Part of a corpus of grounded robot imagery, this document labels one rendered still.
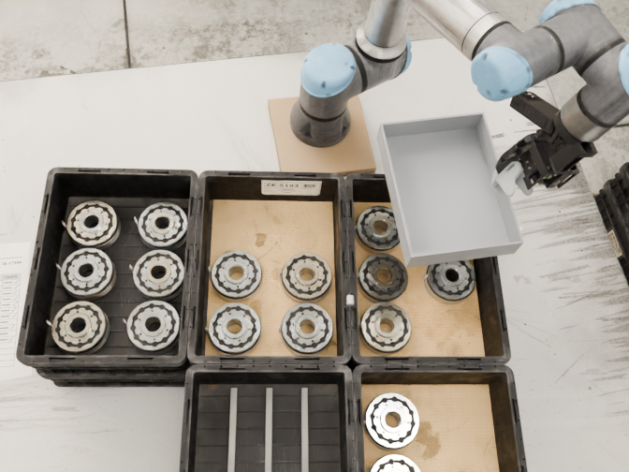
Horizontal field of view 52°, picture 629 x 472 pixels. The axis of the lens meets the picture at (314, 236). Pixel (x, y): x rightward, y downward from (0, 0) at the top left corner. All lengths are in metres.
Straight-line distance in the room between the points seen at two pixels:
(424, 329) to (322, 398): 0.25
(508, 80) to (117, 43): 2.08
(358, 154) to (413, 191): 0.43
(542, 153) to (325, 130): 0.63
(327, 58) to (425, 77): 0.42
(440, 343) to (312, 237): 0.35
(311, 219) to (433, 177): 0.31
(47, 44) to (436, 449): 2.19
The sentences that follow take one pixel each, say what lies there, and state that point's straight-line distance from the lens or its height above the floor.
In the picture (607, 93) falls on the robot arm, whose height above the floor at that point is 1.37.
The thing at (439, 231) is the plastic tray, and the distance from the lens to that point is 1.20.
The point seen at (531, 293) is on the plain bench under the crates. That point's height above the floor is 0.70.
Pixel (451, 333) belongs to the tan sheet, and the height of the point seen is 0.83.
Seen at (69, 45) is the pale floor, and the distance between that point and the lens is 2.85.
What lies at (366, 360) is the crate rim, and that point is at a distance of 1.22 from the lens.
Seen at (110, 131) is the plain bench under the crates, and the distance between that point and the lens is 1.72.
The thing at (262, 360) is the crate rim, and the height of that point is 0.93.
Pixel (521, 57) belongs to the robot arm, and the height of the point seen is 1.42.
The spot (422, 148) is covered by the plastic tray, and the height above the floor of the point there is 1.05.
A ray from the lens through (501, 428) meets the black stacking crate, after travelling 1.32.
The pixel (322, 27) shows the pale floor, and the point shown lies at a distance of 2.84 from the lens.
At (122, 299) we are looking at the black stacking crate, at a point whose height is 0.83.
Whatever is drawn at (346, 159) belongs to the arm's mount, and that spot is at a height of 0.73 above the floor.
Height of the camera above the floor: 2.10
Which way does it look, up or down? 65 degrees down
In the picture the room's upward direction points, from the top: 10 degrees clockwise
